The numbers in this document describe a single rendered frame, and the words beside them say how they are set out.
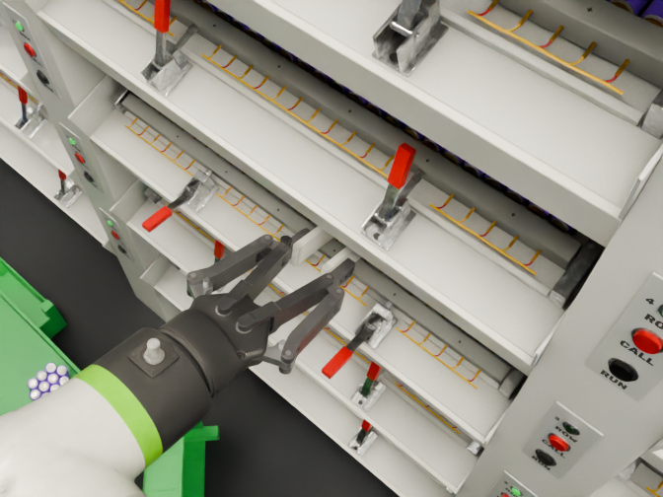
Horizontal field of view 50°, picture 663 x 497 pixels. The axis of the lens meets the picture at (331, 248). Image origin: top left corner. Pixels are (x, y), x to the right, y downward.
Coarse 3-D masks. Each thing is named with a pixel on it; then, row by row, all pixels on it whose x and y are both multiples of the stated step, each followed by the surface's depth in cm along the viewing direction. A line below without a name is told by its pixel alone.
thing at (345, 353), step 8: (368, 328) 74; (360, 336) 73; (368, 336) 74; (352, 344) 73; (360, 344) 73; (344, 352) 72; (352, 352) 72; (336, 360) 71; (344, 360) 71; (328, 368) 71; (336, 368) 71; (328, 376) 71
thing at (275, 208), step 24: (144, 120) 87; (168, 120) 87; (192, 144) 85; (216, 168) 83; (216, 192) 84; (240, 192) 83; (264, 192) 81; (288, 216) 79; (312, 264) 79; (360, 264) 76; (384, 288) 75; (408, 312) 73; (432, 312) 73; (408, 336) 74; (456, 336) 72; (480, 360) 70
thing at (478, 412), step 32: (96, 96) 88; (96, 128) 91; (128, 160) 89; (160, 160) 88; (224, 160) 86; (160, 192) 86; (224, 192) 85; (224, 224) 83; (288, 288) 79; (352, 288) 78; (352, 320) 77; (448, 320) 75; (384, 352) 75; (416, 352) 74; (416, 384) 73; (448, 384) 73; (480, 384) 72; (512, 384) 69; (448, 416) 72; (480, 416) 71
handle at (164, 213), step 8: (184, 192) 83; (192, 192) 83; (176, 200) 82; (184, 200) 82; (168, 208) 81; (176, 208) 82; (152, 216) 81; (160, 216) 81; (168, 216) 81; (144, 224) 80; (152, 224) 80; (160, 224) 81
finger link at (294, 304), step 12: (324, 276) 69; (300, 288) 67; (312, 288) 67; (324, 288) 68; (288, 300) 66; (300, 300) 66; (312, 300) 68; (252, 312) 64; (264, 312) 64; (276, 312) 64; (288, 312) 66; (300, 312) 68; (240, 324) 62; (252, 324) 63; (276, 324) 66
